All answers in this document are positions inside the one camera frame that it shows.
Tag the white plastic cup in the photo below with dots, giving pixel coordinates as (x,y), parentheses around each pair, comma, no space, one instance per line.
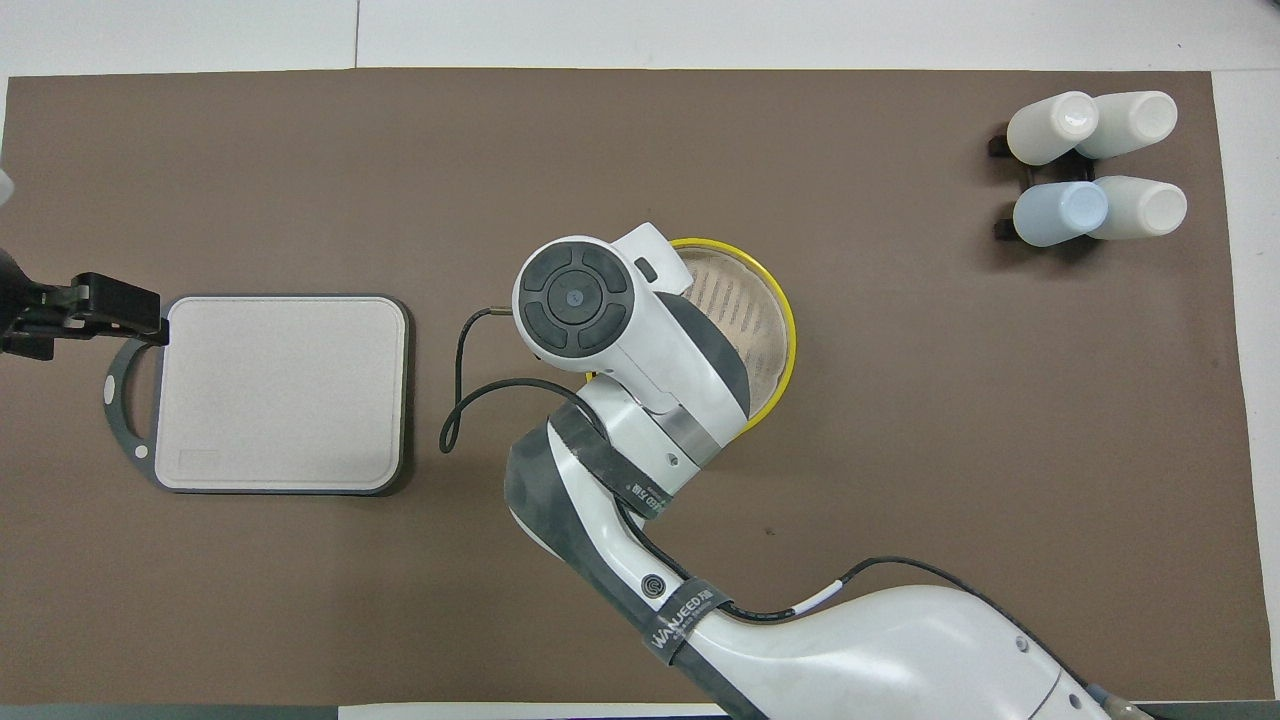
(1048,130)
(1145,207)
(1135,122)

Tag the white cutting board grey rim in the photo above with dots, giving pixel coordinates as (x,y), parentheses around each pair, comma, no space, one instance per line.
(280,390)

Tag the brown table mat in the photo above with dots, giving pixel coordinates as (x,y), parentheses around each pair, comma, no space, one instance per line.
(300,600)

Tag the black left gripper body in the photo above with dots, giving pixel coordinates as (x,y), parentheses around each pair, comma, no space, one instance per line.
(25,315)

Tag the black cup rack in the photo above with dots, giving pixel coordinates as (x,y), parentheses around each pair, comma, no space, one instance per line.
(1000,146)

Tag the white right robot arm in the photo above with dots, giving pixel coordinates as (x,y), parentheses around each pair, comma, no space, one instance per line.
(650,340)

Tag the light blue plastic cup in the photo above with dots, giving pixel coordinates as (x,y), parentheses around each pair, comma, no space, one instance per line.
(1058,214)

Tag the yellow steamer lid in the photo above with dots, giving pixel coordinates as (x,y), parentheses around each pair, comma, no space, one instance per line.
(760,330)

